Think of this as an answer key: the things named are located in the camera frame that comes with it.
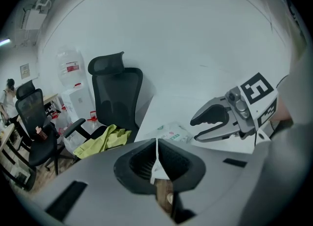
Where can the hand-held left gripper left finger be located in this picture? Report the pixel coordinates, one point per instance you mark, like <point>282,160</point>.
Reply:
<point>97,195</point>

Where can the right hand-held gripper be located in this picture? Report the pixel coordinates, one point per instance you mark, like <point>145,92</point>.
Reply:
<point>244,112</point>

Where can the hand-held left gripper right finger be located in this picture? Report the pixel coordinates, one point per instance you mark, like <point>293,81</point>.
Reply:
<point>215,183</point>

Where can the white green wet wipes pack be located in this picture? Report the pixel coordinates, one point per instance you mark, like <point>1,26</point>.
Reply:
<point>174,133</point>

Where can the person's right forearm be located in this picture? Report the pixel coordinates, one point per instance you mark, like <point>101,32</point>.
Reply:
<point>283,110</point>

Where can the yellow-green cloth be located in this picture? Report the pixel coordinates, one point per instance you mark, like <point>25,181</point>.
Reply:
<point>102,142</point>

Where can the empty water jug red cap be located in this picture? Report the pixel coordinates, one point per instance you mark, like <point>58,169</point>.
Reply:
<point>92,119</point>
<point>62,119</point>

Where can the person's grey shirt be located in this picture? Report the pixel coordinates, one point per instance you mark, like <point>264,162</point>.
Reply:
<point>293,166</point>

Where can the brown bottle with pink cap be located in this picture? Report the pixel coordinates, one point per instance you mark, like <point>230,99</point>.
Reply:
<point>41,133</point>

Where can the white water dispenser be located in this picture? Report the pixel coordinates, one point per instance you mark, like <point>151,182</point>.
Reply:
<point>78,104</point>

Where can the tall black mesh office chair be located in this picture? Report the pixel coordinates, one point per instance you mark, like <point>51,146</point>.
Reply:
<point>115,97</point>

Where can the small black mesh office chair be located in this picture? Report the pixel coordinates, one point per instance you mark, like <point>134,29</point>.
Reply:
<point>31,112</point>

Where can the light wooden desk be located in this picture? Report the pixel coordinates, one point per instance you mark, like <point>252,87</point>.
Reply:
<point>6,137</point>

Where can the wooden table with black legs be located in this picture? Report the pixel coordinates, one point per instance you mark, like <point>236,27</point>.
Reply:
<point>49,97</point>

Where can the large clear water jug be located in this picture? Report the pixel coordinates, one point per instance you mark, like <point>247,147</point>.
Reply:
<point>69,67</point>

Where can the ceiling tube light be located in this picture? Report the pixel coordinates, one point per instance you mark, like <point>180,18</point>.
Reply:
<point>4,42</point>

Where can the framed wall notice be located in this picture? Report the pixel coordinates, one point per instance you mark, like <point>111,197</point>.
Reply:
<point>24,71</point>

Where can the white wall junction box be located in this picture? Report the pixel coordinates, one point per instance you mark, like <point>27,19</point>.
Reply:
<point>33,19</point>

